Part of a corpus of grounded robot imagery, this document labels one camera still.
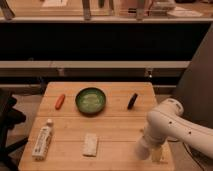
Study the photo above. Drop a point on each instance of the green bowl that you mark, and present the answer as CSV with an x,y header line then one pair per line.
x,y
90,101

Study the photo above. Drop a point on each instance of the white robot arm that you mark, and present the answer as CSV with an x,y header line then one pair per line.
x,y
165,120

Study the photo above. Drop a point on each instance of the black oval object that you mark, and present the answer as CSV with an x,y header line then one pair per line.
x,y
132,101

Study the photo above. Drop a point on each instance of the white eraser block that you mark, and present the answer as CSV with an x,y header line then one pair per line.
x,y
90,145

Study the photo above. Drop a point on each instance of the orange carrot toy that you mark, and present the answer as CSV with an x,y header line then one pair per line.
x,y
59,102

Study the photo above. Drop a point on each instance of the white tube bottle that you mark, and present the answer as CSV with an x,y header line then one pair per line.
x,y
43,140

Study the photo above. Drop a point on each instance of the black office chair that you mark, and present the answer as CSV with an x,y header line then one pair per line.
x,y
9,117

